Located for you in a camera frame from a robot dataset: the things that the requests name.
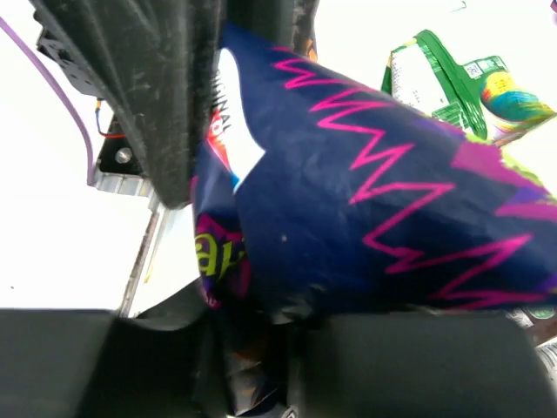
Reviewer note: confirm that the green snack pouch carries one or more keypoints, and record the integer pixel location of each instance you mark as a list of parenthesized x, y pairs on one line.
[(475, 92)]

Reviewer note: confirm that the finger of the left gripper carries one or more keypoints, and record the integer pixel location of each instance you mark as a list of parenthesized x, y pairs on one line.
[(152, 61)]

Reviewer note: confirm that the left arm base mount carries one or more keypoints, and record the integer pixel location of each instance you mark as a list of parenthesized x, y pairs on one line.
[(117, 169)]

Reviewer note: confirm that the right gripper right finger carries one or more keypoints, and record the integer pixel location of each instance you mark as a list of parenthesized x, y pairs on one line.
[(417, 365)]

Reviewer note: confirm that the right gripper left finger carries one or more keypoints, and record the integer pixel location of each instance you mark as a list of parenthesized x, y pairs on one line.
[(94, 363)]

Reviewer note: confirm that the large blue purple snack bag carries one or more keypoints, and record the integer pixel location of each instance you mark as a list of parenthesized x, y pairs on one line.
[(316, 195)]

